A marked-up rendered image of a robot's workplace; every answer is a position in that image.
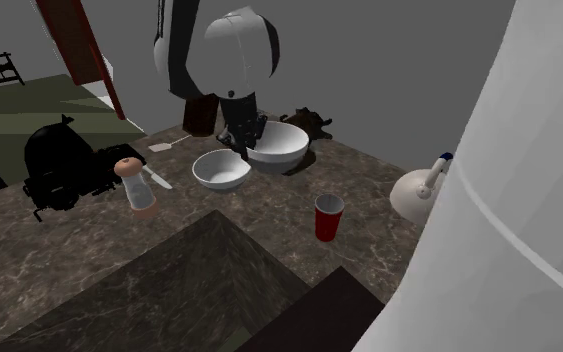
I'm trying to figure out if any white spatula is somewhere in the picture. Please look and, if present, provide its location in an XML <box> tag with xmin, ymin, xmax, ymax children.
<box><xmin>147</xmin><ymin>134</ymin><xmax>193</xmax><ymax>154</ymax></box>

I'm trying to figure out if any black coffee machine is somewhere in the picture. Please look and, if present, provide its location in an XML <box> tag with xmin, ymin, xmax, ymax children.
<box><xmin>21</xmin><ymin>113</ymin><xmax>147</xmax><ymax>223</ymax></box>

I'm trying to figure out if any silver knife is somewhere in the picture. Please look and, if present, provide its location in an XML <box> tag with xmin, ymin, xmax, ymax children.
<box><xmin>141</xmin><ymin>164</ymin><xmax>174</xmax><ymax>191</ymax></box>

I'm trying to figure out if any dark brown block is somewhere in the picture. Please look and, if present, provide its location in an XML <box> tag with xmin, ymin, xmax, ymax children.
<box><xmin>182</xmin><ymin>93</ymin><xmax>222</xmax><ymax>138</ymax></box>

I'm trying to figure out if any red door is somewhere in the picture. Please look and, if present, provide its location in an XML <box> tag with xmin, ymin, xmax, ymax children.
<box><xmin>34</xmin><ymin>0</ymin><xmax>127</xmax><ymax>122</ymax></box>

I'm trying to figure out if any dark brown figure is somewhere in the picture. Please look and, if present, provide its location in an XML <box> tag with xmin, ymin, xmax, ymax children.
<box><xmin>279</xmin><ymin>106</ymin><xmax>334</xmax><ymax>142</ymax></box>

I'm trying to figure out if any red plastic cup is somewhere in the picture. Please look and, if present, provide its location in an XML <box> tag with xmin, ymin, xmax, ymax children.
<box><xmin>314</xmin><ymin>193</ymin><xmax>346</xmax><ymax>243</ymax></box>

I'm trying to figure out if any large white bowl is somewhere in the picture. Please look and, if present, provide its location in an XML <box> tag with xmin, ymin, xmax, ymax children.
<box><xmin>245</xmin><ymin>120</ymin><xmax>310</xmax><ymax>176</ymax></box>

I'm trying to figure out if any small white bowl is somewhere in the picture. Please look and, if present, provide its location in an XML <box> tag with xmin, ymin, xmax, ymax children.
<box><xmin>192</xmin><ymin>148</ymin><xmax>253</xmax><ymax>191</ymax></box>

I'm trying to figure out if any glass grinder with wooden top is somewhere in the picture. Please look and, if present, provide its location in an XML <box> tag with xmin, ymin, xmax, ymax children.
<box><xmin>113</xmin><ymin>156</ymin><xmax>161</xmax><ymax>221</ymax></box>

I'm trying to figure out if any white kettle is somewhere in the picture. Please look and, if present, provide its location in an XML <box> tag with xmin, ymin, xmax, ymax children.
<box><xmin>389</xmin><ymin>152</ymin><xmax>456</xmax><ymax>227</ymax></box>

